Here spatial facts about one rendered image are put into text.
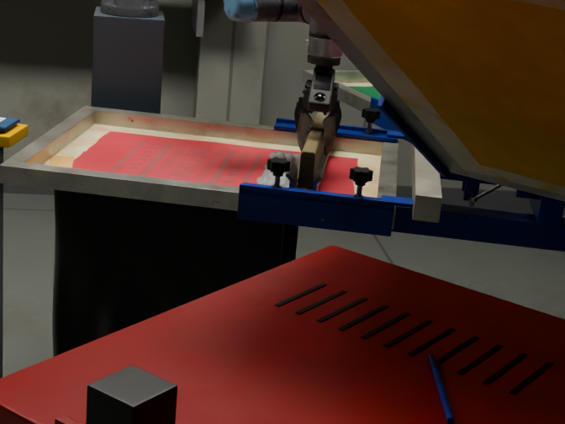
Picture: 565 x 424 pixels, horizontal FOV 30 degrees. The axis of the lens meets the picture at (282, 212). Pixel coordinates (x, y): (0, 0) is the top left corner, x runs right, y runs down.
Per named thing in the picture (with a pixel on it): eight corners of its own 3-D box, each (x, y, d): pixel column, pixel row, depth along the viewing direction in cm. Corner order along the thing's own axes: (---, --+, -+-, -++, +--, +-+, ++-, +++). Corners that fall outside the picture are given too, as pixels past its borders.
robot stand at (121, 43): (83, 404, 321) (96, 6, 284) (143, 404, 324) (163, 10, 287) (81, 434, 304) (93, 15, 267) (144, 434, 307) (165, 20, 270)
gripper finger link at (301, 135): (305, 148, 236) (317, 109, 233) (303, 154, 231) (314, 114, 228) (292, 144, 236) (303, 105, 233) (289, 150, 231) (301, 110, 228)
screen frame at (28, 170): (-2, 182, 210) (-2, 164, 209) (84, 119, 265) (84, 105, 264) (393, 229, 203) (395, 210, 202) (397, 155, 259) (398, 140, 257)
